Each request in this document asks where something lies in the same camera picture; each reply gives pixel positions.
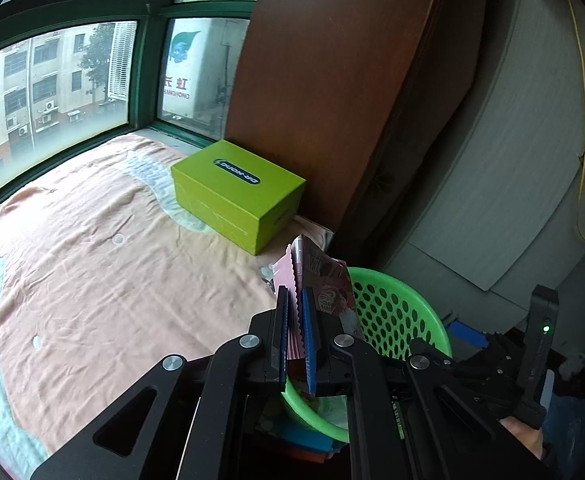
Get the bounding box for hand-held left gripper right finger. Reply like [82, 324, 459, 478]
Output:
[303, 290, 563, 480]

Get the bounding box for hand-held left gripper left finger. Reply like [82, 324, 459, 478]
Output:
[30, 287, 290, 480]

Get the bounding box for green perforated plastic basket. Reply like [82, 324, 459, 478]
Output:
[280, 266, 453, 445]

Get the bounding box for reddish printed snack wrapper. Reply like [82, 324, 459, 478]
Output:
[271, 234, 364, 361]

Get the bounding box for person's right forearm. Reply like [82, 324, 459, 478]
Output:
[500, 415, 546, 461]

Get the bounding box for white plastic bottle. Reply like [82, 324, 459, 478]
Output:
[560, 352, 585, 377]

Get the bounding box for clear plastic scrap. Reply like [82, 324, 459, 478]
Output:
[260, 260, 282, 287]

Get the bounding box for blue flat box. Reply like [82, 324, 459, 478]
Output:
[282, 427, 334, 455]

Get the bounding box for person's leg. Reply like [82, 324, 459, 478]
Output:
[540, 395, 585, 480]

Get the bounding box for lime green cardboard box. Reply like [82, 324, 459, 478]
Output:
[171, 140, 307, 257]

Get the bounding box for pink printed blanket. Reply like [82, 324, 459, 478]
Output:
[0, 132, 336, 480]

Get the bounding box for brown wooden panel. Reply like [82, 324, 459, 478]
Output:
[222, 0, 473, 241]

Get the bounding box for yellow cable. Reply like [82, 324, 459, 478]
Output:
[565, 0, 585, 243]

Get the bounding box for green window frame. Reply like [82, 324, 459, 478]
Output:
[0, 0, 263, 221]

